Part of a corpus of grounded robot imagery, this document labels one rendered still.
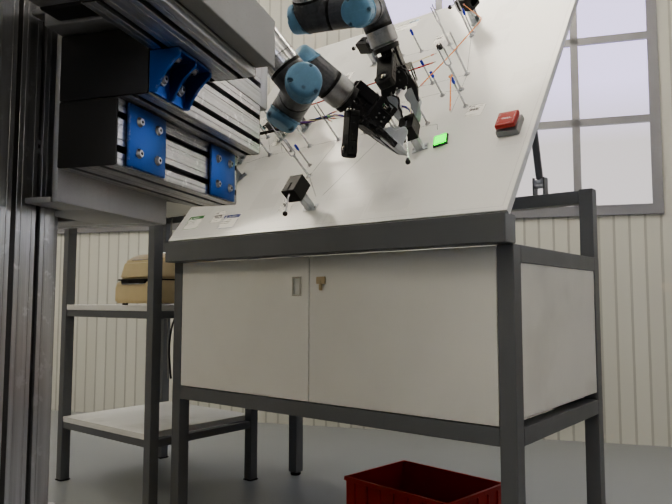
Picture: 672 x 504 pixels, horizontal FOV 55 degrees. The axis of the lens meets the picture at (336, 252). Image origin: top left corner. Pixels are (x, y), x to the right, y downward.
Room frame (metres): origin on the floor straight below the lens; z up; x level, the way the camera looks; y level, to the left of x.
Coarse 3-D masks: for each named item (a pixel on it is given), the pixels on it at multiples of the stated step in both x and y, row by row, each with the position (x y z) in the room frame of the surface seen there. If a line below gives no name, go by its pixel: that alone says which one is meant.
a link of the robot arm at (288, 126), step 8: (272, 104) 1.41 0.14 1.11; (280, 104) 1.37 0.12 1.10; (272, 112) 1.40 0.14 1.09; (280, 112) 1.39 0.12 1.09; (288, 112) 1.37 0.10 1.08; (296, 112) 1.36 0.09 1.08; (304, 112) 1.38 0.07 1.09; (272, 120) 1.42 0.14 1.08; (280, 120) 1.39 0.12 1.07; (288, 120) 1.40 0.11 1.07; (296, 120) 1.41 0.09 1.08; (280, 128) 1.44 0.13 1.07; (288, 128) 1.41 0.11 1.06
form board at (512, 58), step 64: (512, 0) 1.94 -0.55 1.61; (576, 0) 1.76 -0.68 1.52; (448, 64) 1.89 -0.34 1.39; (512, 64) 1.71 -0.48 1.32; (320, 128) 2.06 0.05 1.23; (448, 128) 1.68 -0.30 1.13; (256, 192) 2.00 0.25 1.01; (320, 192) 1.81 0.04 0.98; (384, 192) 1.64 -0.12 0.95; (448, 192) 1.51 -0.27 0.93; (512, 192) 1.40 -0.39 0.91
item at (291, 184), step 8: (296, 176) 1.73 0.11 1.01; (288, 184) 1.72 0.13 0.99; (296, 184) 1.70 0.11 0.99; (304, 184) 1.73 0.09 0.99; (288, 192) 1.71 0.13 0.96; (296, 192) 1.70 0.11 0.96; (304, 192) 1.73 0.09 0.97; (288, 200) 1.71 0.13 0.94; (296, 200) 1.73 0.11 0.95; (304, 200) 1.75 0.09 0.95; (304, 208) 1.79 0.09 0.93; (312, 208) 1.77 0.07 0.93
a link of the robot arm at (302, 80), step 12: (276, 36) 1.26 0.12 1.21; (276, 48) 1.26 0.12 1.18; (288, 48) 1.27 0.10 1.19; (276, 60) 1.27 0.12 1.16; (288, 60) 1.27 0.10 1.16; (300, 60) 1.28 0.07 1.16; (276, 72) 1.28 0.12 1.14; (288, 72) 1.25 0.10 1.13; (300, 72) 1.25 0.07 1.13; (312, 72) 1.26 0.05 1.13; (276, 84) 1.30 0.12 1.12; (288, 84) 1.26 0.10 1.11; (300, 84) 1.25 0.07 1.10; (312, 84) 1.26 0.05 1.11; (288, 96) 1.29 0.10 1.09; (300, 96) 1.26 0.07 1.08; (312, 96) 1.27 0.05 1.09; (288, 108) 1.35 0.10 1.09; (300, 108) 1.34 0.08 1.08
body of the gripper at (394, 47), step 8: (384, 48) 1.59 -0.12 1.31; (392, 48) 1.62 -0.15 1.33; (400, 56) 1.65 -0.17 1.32; (400, 64) 1.65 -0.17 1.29; (408, 64) 1.64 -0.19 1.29; (400, 72) 1.61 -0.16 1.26; (408, 72) 1.66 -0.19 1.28; (400, 80) 1.62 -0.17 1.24; (416, 80) 1.67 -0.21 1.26; (392, 88) 1.63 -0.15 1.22; (400, 88) 1.62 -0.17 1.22
